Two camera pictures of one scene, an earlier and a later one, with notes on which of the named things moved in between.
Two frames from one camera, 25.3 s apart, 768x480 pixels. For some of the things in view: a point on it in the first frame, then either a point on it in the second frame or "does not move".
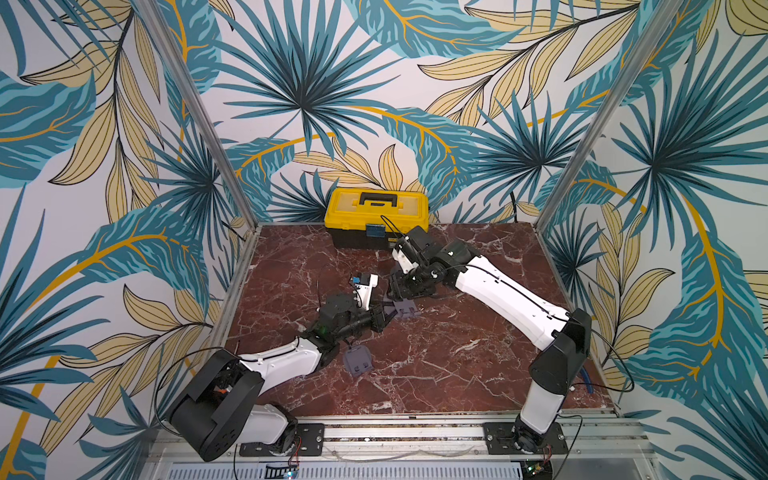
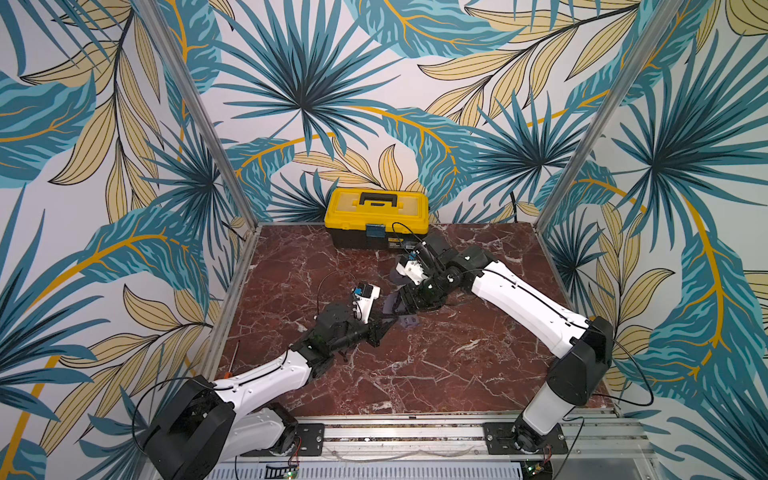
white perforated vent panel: x=345 y=470 does not move
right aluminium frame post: x=666 y=12 does not move
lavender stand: x=358 y=359 → x=405 y=317
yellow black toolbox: x=372 y=219 does not move
